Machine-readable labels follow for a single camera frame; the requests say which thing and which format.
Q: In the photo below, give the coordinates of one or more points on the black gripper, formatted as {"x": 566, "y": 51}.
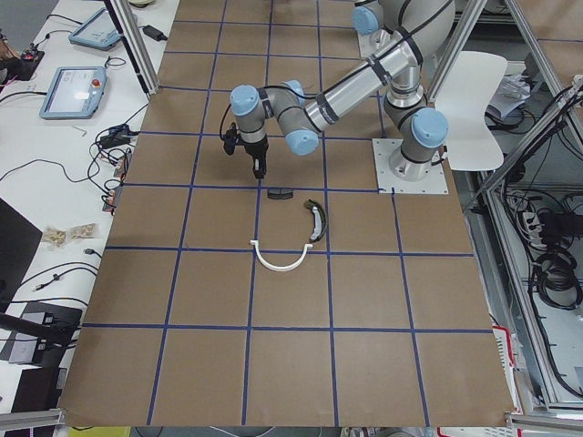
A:
{"x": 254, "y": 149}

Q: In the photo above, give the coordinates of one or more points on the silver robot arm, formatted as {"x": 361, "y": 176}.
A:
{"x": 416, "y": 29}
{"x": 368, "y": 17}

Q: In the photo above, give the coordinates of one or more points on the dark grey brake pad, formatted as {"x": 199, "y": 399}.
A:
{"x": 280, "y": 193}

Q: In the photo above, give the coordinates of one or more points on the olive curved brake shoe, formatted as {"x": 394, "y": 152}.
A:
{"x": 320, "y": 220}

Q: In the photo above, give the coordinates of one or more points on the brown paper table mat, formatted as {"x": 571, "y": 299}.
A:
{"x": 384, "y": 324}

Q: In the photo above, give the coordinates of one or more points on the black power adapter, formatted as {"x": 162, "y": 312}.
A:
{"x": 154, "y": 33}

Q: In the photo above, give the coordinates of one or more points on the near teach pendant tablet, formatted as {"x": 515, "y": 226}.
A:
{"x": 74, "y": 93}

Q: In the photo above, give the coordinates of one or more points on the teach pendant tablet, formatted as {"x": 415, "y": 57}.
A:
{"x": 74, "y": 93}
{"x": 98, "y": 32}

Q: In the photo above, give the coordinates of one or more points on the far teach pendant tablet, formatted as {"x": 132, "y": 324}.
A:
{"x": 98, "y": 32}

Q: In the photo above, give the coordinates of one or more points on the bag of wooden pieces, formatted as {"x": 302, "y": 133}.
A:
{"x": 54, "y": 236}

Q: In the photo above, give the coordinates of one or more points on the white plastic chair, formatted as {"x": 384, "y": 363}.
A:
{"x": 463, "y": 98}

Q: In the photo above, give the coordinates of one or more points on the black box on table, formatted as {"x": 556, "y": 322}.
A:
{"x": 21, "y": 67}

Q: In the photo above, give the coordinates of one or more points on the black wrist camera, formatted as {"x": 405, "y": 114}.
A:
{"x": 231, "y": 139}

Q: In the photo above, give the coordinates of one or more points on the white half ring part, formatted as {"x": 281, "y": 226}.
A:
{"x": 280, "y": 262}

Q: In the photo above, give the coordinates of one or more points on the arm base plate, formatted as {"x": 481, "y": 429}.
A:
{"x": 369, "y": 44}
{"x": 396, "y": 175}

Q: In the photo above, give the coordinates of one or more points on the aluminium frame post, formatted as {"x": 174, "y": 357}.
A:
{"x": 127, "y": 27}

